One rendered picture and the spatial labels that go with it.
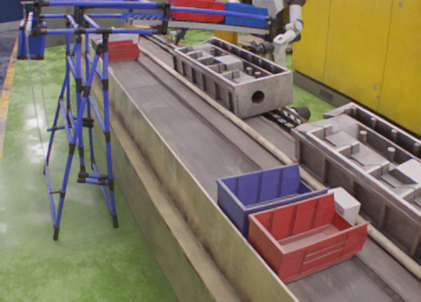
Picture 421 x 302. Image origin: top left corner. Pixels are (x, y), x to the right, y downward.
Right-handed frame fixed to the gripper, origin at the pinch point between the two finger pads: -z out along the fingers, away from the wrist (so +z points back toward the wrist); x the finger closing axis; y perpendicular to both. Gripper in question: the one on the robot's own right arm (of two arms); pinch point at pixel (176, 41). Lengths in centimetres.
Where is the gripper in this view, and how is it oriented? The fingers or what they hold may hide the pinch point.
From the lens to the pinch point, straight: 314.5
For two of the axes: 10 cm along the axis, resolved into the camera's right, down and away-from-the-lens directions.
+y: 8.0, 2.5, 5.4
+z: 4.3, -8.7, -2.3
